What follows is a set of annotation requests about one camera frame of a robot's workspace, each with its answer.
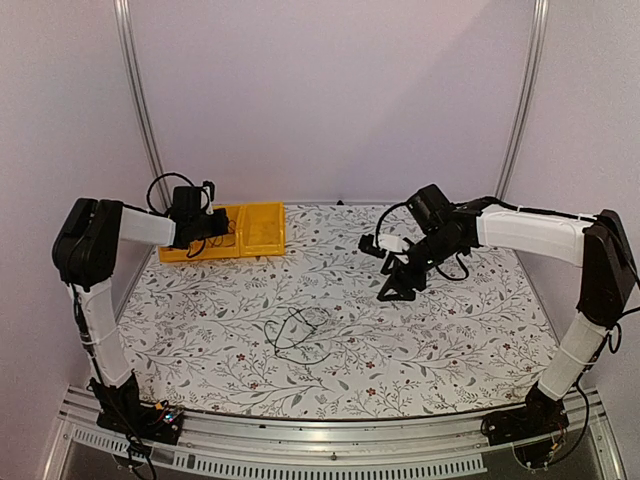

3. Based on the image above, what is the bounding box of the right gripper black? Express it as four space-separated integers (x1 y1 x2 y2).
378 230 462 301

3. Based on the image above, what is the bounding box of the dark green cable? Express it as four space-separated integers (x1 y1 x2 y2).
184 219 236 260

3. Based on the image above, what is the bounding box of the black cable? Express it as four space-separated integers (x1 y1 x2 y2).
263 307 330 364

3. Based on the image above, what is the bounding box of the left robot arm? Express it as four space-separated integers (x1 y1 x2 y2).
52 181 229 434

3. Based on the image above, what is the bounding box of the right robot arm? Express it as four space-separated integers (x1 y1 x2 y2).
358 184 639 436

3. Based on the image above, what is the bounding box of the middle yellow bin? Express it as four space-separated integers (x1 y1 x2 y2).
196 205 241 260

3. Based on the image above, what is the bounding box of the yellow bin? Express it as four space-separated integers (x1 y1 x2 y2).
196 205 241 260
157 242 201 263
237 202 286 257

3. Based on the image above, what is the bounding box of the left yellow bin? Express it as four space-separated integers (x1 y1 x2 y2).
157 242 201 263

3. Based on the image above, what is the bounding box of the right yellow bin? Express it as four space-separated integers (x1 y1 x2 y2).
237 202 286 257

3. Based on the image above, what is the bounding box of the floral tablecloth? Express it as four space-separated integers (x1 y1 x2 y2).
119 205 557 419

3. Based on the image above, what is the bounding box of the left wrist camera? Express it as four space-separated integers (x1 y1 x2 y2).
201 180 215 215

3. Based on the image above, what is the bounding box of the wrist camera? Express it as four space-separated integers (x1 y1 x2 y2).
201 180 215 215
358 234 411 258

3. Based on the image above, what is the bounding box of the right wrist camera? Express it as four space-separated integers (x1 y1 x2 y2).
358 234 411 258

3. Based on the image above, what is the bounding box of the left arm black hose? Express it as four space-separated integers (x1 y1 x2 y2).
145 172 194 211

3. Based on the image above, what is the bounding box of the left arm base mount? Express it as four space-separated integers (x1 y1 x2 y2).
97 398 185 445

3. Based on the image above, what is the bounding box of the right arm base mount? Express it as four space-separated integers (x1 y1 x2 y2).
480 389 569 469

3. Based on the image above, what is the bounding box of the front aluminium frame rail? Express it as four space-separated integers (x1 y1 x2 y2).
43 387 630 479

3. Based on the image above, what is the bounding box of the left aluminium post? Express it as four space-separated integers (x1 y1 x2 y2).
113 0 165 179

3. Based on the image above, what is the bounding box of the aluminium post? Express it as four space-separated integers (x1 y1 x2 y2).
113 0 165 179
495 0 549 200

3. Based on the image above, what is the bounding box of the right aluminium post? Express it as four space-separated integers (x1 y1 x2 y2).
495 0 549 200

